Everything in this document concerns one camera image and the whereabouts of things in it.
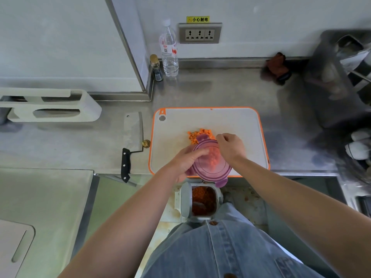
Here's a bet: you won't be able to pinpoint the person's right hand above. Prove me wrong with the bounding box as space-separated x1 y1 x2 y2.
216 133 247 165

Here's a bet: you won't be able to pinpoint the small gold-capped bottle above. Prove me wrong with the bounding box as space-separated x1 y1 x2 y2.
149 54 164 83

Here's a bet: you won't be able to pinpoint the white orange-rimmed cutting board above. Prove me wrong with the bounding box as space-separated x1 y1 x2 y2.
148 107 271 178

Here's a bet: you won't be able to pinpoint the pile of diced carrot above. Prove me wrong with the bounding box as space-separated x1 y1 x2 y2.
187 129 216 145

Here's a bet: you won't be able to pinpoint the pale board with handle slot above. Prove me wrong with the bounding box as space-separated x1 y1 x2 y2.
0 219 36 278

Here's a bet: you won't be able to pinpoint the dark red cloth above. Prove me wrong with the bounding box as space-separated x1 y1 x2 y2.
265 52 292 85

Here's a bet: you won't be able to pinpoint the person's left forearm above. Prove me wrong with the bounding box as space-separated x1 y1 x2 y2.
58 168 176 278

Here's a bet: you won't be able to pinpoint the pale green cabinet front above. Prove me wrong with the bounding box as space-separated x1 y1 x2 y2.
265 176 347 278
71 175 153 258

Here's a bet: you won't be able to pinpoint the blue denim shirt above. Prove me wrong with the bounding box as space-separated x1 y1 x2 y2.
142 220 325 278

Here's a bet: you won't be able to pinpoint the person's right forearm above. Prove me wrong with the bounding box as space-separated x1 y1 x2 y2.
231 156 371 278

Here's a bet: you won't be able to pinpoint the black-handled kitchen knife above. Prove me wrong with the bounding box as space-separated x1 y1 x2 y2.
120 112 144 184

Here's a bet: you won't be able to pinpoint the white waste bin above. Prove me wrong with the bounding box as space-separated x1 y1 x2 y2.
175 181 224 223

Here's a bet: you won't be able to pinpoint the purple lidded container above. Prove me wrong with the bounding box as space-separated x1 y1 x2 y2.
185 133 233 188

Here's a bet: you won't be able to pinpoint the group of seasoning bottles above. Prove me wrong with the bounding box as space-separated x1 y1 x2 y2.
345 129 371 171

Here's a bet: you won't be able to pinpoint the blue denim trousers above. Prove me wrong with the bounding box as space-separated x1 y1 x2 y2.
168 202 255 238

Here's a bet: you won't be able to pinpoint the black rectangular device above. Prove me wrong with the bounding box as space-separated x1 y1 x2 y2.
358 196 371 217

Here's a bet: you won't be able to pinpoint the white and black bag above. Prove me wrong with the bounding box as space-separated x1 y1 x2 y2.
336 34 371 93

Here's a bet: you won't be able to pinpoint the person's left hand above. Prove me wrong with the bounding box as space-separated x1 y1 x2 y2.
165 146 211 184

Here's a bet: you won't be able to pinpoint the clear plastic water bottle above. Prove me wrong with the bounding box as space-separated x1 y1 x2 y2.
158 19 179 78

